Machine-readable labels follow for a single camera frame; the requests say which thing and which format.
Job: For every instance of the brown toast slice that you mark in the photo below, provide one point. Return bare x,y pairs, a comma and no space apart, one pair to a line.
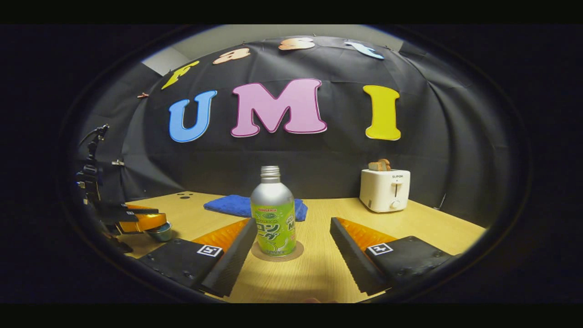
379,165

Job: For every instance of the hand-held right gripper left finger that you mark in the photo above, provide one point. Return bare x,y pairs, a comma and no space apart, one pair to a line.
237,255

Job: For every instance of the blue folded towel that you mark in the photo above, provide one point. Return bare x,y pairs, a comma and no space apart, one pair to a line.
227,205

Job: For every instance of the round brown coaster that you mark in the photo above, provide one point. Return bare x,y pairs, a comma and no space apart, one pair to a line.
298,253

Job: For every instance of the black backdrop cloth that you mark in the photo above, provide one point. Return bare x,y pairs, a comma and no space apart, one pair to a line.
291,155

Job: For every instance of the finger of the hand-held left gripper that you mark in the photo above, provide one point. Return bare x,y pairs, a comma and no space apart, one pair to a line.
141,209
145,222

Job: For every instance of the white toaster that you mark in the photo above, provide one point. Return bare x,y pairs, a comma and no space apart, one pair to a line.
385,191

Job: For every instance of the silver green label water bottle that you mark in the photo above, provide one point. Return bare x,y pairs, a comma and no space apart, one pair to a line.
272,214

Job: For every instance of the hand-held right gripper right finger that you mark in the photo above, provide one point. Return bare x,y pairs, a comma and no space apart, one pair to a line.
353,259

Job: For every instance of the silver backdrop clip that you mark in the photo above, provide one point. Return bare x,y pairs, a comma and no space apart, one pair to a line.
117,162

